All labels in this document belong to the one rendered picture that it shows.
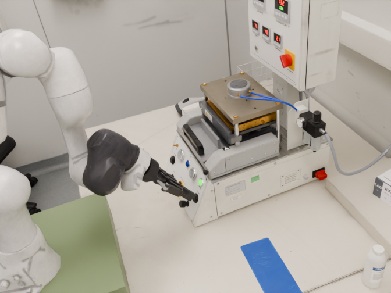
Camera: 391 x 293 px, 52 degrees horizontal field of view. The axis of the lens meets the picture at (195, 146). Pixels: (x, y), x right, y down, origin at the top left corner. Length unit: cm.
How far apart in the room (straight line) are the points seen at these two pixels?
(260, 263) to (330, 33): 71
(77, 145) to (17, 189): 27
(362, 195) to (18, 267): 108
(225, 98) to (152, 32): 154
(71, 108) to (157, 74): 192
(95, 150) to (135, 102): 190
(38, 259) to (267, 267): 66
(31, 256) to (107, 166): 31
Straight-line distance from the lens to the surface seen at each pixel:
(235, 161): 130
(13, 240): 115
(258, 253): 133
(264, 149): 134
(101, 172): 112
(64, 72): 104
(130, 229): 146
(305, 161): 147
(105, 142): 112
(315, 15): 122
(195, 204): 140
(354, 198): 146
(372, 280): 126
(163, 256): 136
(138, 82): 294
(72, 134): 119
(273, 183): 144
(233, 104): 132
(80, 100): 106
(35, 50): 97
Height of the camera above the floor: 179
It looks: 36 degrees down
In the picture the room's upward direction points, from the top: 8 degrees counter-clockwise
